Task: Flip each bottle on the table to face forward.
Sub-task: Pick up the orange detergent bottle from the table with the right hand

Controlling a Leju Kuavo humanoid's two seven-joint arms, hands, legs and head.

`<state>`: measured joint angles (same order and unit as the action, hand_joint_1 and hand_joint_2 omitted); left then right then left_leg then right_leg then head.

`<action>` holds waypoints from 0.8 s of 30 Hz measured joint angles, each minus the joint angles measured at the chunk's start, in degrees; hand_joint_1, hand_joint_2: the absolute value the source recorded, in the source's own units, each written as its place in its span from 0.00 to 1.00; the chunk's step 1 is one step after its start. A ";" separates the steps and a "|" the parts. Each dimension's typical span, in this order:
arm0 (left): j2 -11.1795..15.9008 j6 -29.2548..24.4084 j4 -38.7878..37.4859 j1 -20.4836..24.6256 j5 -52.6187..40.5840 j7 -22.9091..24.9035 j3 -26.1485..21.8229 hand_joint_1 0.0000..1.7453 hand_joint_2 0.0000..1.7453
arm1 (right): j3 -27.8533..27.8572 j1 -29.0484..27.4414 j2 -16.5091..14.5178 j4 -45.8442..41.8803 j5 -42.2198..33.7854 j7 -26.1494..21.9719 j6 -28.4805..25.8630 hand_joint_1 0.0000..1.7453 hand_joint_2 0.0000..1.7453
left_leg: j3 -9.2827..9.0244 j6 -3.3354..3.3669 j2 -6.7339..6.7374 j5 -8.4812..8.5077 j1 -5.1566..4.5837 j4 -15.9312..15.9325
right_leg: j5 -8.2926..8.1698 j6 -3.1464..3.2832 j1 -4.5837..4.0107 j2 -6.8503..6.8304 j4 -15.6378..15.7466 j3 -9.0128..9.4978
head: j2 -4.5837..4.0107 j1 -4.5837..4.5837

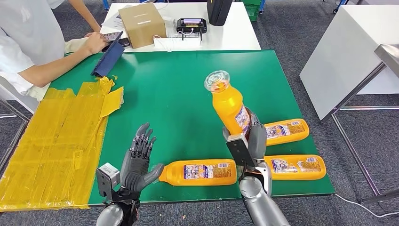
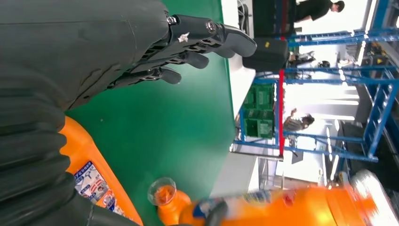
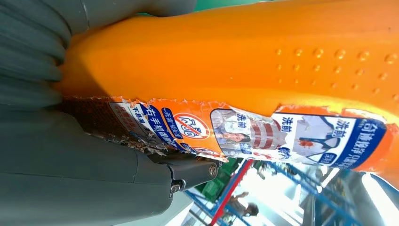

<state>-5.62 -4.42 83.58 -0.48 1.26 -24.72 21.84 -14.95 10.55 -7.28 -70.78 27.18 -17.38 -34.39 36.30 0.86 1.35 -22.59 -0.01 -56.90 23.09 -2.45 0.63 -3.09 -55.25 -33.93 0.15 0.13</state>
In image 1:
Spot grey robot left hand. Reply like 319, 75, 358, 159
120, 122, 165, 193

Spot person's right hand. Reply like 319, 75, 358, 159
83, 32, 109, 56

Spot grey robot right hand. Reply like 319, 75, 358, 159
222, 113, 268, 166

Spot orange bottle with clear cap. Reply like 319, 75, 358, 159
263, 118, 310, 146
204, 70, 253, 141
158, 159, 238, 187
263, 154, 327, 181

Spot tablet in blue case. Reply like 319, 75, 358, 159
90, 31, 125, 78

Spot printed paper sheets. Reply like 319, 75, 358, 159
101, 12, 125, 32

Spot black phone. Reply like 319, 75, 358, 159
101, 37, 131, 53

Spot brown cardboard box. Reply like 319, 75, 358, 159
118, 2, 167, 49

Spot person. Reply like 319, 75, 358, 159
0, 0, 110, 102

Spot white charger block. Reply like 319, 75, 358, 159
162, 16, 177, 30

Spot green table mat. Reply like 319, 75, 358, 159
49, 49, 335, 207

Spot yellow tape sheet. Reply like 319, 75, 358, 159
0, 76, 125, 212

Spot black handheld controller with screen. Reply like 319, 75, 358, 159
176, 18, 208, 41

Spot large white table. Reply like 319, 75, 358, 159
299, 4, 399, 122

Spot black bag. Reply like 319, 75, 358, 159
207, 0, 233, 26

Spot green plastic crate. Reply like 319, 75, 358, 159
242, 0, 262, 22

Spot steel table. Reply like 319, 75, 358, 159
321, 43, 399, 207

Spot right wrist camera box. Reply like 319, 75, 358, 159
226, 133, 257, 169

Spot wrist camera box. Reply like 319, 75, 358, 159
96, 162, 121, 200
226, 133, 257, 169

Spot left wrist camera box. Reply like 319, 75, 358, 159
96, 162, 121, 200

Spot white floor cable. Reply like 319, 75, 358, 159
335, 193, 399, 219

